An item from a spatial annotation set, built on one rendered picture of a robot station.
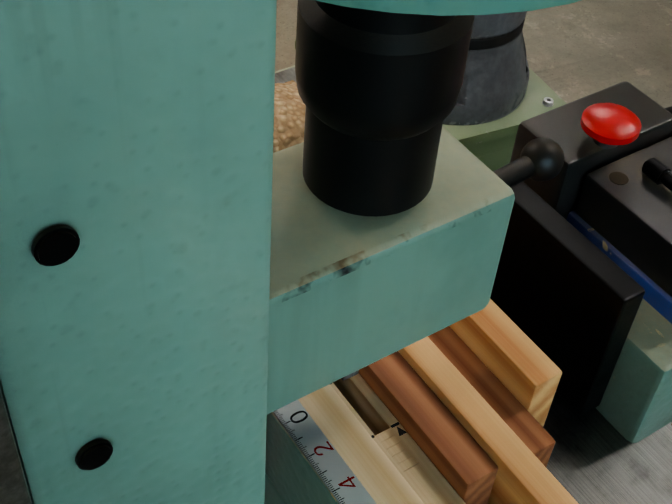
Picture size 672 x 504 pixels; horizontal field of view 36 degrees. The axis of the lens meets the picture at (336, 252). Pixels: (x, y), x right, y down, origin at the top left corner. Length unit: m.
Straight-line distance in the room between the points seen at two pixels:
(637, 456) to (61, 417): 0.34
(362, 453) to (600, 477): 0.14
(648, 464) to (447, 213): 0.21
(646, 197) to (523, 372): 0.11
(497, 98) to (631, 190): 0.64
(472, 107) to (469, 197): 0.75
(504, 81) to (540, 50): 1.32
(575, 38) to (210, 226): 2.31
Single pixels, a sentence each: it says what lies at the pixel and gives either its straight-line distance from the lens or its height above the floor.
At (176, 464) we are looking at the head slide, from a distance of 0.33.
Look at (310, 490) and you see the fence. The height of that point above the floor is 0.94.
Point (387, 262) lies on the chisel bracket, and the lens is 0.39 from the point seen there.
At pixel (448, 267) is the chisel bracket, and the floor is 1.04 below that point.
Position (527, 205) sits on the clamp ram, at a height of 1.00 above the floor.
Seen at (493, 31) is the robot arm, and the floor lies 0.74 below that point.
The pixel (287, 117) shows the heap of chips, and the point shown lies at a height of 0.92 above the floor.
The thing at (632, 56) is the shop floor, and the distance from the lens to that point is 2.54.
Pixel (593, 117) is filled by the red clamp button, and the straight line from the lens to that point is 0.54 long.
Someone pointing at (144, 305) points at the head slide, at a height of 1.13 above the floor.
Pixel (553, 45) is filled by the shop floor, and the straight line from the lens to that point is 2.51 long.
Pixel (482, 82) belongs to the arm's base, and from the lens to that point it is 1.15.
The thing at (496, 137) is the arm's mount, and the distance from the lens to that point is 1.18.
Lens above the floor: 1.34
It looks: 45 degrees down
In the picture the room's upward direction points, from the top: 5 degrees clockwise
